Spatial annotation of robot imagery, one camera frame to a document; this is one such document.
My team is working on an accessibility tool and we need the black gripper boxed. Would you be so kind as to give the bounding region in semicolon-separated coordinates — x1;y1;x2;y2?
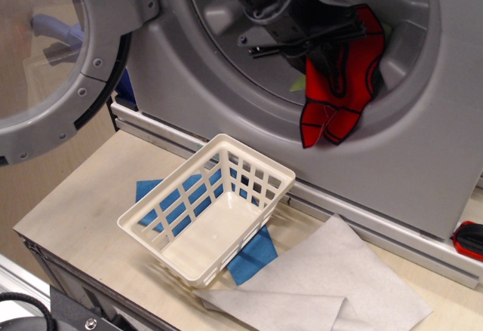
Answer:
238;0;366;78

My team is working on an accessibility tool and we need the light green cloth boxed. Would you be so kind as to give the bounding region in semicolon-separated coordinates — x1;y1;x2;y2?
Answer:
289;23;393;93

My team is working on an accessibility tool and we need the red cloth with dark trim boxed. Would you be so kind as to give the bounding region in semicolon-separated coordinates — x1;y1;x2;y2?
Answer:
300;4;386;149

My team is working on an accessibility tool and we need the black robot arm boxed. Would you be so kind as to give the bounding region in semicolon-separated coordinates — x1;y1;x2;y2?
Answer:
236;0;366;78

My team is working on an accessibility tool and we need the white plastic laundry basket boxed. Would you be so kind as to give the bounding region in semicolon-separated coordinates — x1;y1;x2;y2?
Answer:
117;134;295;289

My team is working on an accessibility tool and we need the blue cloth under basket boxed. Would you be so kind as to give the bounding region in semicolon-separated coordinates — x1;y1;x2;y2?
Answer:
135;175;278;286

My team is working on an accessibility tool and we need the grey felt cloth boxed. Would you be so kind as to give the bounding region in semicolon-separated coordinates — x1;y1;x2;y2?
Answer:
195;217;432;330

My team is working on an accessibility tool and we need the red and black tool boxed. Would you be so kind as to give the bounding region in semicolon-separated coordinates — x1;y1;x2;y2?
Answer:
451;221;482;262

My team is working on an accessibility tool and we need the blue and white spray bottle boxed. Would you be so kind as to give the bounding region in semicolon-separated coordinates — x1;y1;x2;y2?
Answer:
30;14;84;66

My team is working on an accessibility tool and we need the grey round washer door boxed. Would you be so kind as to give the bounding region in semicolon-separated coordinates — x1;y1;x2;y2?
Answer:
1;0;159;166

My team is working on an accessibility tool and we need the aluminium profile rail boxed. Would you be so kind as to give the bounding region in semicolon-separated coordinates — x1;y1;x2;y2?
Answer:
110;102;482;288

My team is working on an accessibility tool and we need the aluminium table frame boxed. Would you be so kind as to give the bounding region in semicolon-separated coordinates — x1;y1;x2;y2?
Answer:
1;241;176;330

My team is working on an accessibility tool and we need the black metal bracket with bolt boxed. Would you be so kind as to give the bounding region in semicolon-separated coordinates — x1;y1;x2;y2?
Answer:
50;286;134;331

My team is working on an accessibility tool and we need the black cable bottom left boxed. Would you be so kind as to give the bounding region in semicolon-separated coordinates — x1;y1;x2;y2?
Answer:
0;291;57;331

